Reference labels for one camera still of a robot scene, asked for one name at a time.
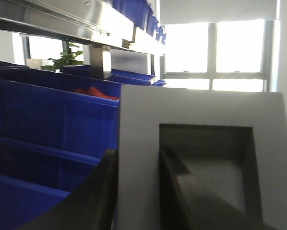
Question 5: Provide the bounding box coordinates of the window frame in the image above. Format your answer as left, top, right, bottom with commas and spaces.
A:
162, 19, 275, 92

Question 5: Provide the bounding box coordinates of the gray square base block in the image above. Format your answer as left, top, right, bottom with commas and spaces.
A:
117, 85, 287, 230

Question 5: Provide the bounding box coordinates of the red mesh bag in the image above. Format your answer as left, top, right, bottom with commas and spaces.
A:
73, 86, 119, 100

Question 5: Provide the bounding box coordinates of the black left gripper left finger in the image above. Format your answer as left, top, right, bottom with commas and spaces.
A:
19, 149, 119, 230

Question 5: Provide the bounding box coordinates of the stainless steel rack frame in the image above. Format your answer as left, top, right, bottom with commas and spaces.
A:
0, 0, 164, 79

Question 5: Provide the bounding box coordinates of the green potted plant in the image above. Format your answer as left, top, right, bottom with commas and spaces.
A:
40, 43, 84, 72

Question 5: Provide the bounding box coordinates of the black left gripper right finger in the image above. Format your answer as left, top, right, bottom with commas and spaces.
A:
159, 147, 272, 230

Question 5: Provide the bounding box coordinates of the blue bin with red contents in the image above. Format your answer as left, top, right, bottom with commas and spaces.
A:
0, 58, 121, 230

